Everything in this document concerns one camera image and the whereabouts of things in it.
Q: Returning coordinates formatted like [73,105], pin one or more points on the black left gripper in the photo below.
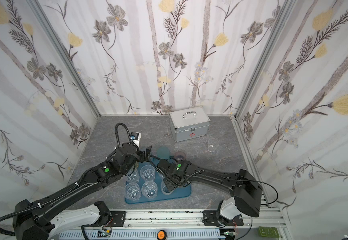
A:
[145,154]

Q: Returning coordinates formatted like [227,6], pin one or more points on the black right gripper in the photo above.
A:
[161,163]

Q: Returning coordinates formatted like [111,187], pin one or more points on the teal plastic cup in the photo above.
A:
[163,153]

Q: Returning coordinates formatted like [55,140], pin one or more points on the frosted dotted clear cup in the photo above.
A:
[164,189]

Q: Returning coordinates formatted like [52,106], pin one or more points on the clear faceted glass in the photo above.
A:
[213,145]
[132,192]
[149,190]
[147,173]

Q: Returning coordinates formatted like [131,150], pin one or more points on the teal plastic tray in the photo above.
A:
[177,193]

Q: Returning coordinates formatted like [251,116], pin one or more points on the clear faceted glass back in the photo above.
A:
[213,145]

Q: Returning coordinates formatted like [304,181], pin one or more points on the pink plastic cup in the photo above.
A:
[180,156]

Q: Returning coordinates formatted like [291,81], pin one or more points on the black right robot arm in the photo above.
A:
[242,186]

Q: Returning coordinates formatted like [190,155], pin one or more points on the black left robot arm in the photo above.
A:
[49,216]

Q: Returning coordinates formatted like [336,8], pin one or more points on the silver surgical forceps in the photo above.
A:
[168,135]

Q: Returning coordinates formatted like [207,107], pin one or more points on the clear glass front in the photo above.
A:
[132,176]

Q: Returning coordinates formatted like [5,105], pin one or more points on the silver aluminium first aid case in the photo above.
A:
[189,124]

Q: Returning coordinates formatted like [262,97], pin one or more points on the orange black knob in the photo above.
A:
[162,235]

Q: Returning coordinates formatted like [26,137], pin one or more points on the green circuit board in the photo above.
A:
[269,232]

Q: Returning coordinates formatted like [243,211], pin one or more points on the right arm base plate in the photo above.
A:
[214,219]

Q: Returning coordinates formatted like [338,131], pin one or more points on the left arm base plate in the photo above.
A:
[115,219]

